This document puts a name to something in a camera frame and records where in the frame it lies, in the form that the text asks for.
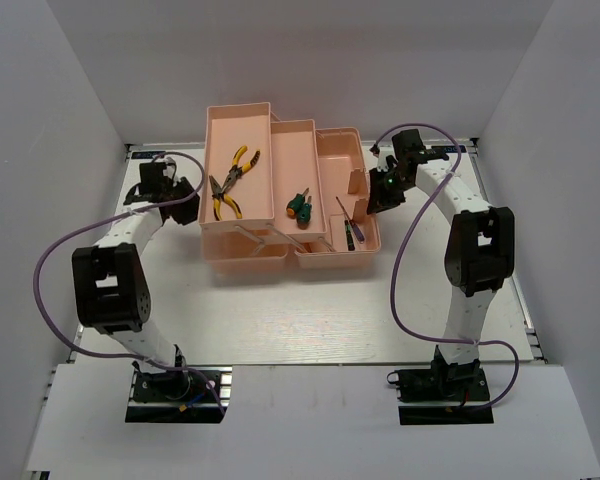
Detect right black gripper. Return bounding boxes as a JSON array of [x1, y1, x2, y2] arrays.
[[366, 167, 412, 215]]

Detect purple-handled small screwdriver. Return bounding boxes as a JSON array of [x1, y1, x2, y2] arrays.
[[336, 196, 365, 244]]

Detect yellow-handled cutting pliers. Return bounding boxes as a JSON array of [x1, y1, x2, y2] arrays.
[[209, 174, 243, 221]]

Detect yellow long-nose pliers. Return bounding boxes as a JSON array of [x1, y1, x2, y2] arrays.
[[222, 145, 261, 193]]

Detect green orange-capped stubby screwdriver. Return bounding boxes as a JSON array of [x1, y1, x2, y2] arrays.
[[286, 188, 309, 218]]

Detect pink plastic toolbox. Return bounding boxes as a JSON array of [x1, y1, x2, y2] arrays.
[[199, 102, 381, 274]]

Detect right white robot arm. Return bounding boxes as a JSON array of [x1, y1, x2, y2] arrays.
[[367, 123, 515, 399]]

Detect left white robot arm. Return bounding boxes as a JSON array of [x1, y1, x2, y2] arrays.
[[72, 158, 199, 399]]

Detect black logo sticker left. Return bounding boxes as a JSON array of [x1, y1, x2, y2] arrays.
[[130, 151, 163, 160]]

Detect black logo sticker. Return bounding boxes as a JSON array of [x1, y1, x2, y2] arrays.
[[433, 145, 467, 154], [130, 151, 163, 160]]

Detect black logo sticker right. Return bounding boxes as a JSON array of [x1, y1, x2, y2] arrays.
[[433, 145, 467, 154]]

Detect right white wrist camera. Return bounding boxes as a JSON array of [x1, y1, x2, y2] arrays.
[[370, 144, 395, 173]]

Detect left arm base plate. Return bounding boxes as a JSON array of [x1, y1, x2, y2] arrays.
[[125, 364, 232, 424]]

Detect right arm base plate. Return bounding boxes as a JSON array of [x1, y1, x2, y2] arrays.
[[386, 352, 494, 426]]

